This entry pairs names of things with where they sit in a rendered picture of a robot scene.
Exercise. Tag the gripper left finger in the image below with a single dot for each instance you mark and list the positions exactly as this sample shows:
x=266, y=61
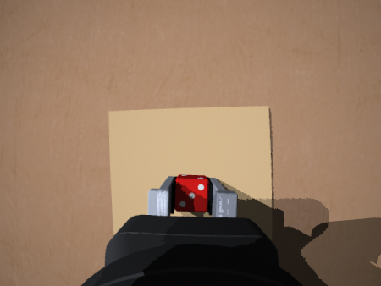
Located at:
x=161, y=202

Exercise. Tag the tan flat mat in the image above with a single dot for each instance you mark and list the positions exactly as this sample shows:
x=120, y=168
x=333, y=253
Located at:
x=231, y=144

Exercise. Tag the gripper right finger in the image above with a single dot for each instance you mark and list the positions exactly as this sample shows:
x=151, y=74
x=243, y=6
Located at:
x=225, y=202

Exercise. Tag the red die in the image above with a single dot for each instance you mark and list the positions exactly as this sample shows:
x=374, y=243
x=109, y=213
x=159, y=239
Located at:
x=191, y=193

